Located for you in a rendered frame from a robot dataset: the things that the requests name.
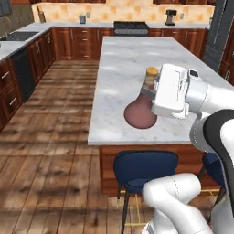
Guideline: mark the wooden island with marble top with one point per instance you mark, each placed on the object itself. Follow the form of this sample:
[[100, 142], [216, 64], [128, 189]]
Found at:
[[128, 61]]

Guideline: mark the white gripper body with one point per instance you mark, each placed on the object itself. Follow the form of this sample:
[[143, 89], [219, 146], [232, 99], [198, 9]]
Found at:
[[169, 91]]

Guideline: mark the grey fridge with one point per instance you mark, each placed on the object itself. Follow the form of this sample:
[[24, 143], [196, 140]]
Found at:
[[218, 33]]

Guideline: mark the brown bottle with yellow cap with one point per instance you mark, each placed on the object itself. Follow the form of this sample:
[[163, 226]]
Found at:
[[139, 114]]

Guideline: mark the grey toaster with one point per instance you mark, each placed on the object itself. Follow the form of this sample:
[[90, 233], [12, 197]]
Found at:
[[82, 19]]

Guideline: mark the black dishwasher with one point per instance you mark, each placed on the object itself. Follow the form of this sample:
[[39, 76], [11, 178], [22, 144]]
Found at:
[[24, 74]]

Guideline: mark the wooden base cupboard run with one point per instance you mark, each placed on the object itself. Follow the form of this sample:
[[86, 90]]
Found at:
[[79, 44], [179, 39], [9, 91]]

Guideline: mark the blue stool with black legs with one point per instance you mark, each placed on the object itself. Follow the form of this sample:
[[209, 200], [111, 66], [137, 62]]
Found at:
[[213, 170], [143, 166]]

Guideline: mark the grey wall socket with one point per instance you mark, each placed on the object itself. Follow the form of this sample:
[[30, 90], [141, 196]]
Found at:
[[182, 15], [88, 15]]

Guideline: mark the wooden knife block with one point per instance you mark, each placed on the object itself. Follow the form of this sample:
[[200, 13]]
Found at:
[[41, 15]]

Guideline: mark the wooden wall cupboard run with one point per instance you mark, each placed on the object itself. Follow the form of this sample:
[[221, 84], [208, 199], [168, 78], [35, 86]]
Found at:
[[61, 1], [182, 2]]

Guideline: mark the black stove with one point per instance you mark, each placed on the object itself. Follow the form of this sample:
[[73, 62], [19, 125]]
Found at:
[[131, 28]]

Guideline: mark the black coffee machine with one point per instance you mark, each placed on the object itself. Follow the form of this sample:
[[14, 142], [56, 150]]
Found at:
[[170, 16]]

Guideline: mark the steel sink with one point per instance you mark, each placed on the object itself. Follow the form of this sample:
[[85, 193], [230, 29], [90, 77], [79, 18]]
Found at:
[[19, 36]]

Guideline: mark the wooden tall cupboard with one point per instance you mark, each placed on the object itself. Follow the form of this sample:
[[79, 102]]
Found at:
[[228, 61]]

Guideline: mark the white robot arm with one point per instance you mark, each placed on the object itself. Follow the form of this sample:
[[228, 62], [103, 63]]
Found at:
[[213, 100]]

